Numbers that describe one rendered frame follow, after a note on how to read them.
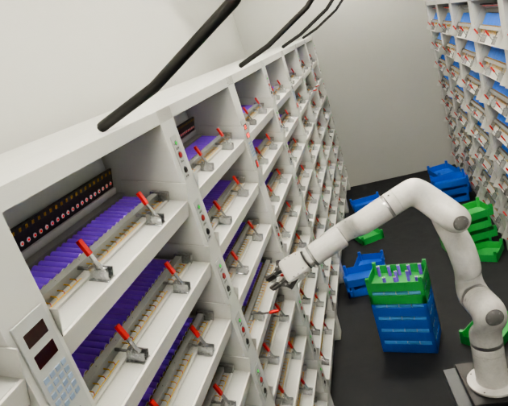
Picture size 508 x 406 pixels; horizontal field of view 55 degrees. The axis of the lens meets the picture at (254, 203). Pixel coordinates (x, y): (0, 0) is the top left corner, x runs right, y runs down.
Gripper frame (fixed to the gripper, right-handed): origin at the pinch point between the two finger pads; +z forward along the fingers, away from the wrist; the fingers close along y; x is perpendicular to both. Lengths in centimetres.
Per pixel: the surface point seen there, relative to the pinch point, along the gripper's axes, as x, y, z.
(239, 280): 23.4, -6.0, 4.0
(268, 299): -3.2, -3.1, 5.7
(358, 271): -175, 68, -15
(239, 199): 20.3, 25.9, -7.5
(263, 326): 7.4, -16.8, 8.3
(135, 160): 77, 10, -1
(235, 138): 22, 51, -18
